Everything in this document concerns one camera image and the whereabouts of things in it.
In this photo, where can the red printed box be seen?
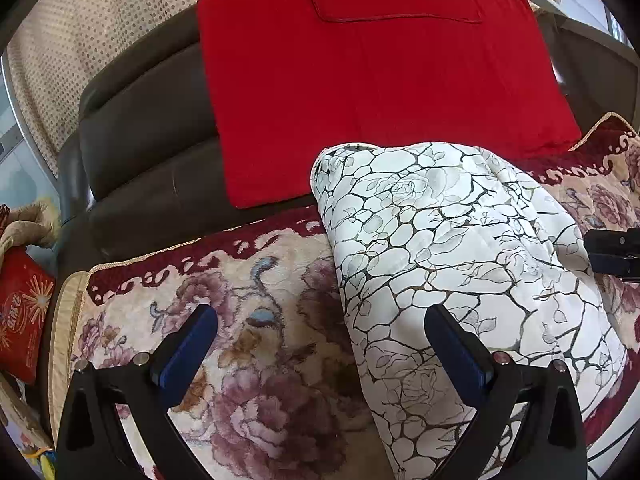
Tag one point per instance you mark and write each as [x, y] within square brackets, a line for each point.
[22, 315]

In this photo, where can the white cracked-pattern pillow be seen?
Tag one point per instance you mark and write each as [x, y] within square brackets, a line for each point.
[450, 240]

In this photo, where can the beige plush cloth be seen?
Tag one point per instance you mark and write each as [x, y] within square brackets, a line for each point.
[30, 225]

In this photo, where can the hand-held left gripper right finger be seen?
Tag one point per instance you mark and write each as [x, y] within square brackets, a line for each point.
[457, 355]

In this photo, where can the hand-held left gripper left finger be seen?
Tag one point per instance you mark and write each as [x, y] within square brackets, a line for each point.
[187, 355]

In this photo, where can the beige dotted curtain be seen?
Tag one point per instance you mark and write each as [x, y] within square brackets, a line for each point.
[90, 35]

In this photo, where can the dark brown leather sofa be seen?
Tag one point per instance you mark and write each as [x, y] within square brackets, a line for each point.
[150, 135]

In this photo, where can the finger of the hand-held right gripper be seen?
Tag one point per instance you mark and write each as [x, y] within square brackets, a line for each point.
[617, 266]
[615, 242]

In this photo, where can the floral plush blanket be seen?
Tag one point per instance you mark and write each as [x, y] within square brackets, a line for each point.
[260, 360]

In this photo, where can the red cloth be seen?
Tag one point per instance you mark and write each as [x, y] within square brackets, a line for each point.
[375, 85]

